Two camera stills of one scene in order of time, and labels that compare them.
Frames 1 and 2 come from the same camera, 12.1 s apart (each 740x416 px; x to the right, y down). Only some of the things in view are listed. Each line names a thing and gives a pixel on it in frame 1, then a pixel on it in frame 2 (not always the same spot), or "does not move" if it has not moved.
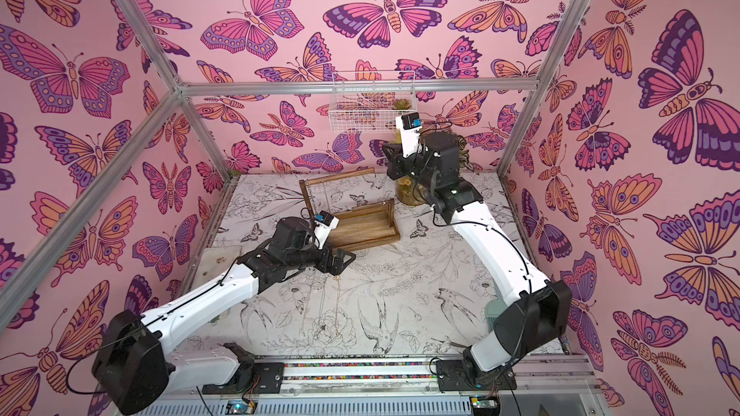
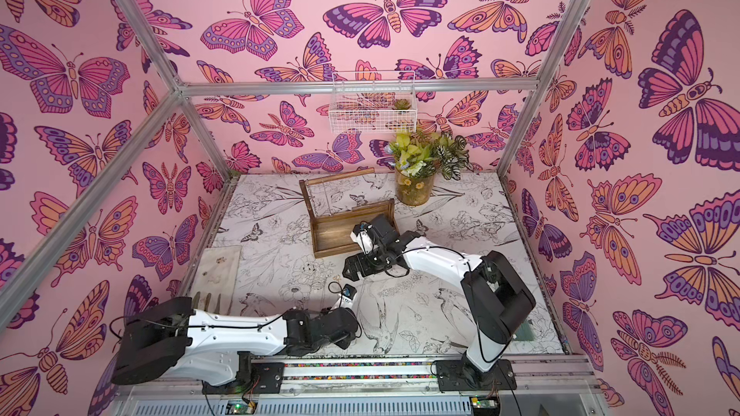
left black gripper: (336, 268) -> (346, 343)
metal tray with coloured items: (401, 386) does not move
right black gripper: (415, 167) -> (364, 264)
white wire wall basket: (369, 102) does not move
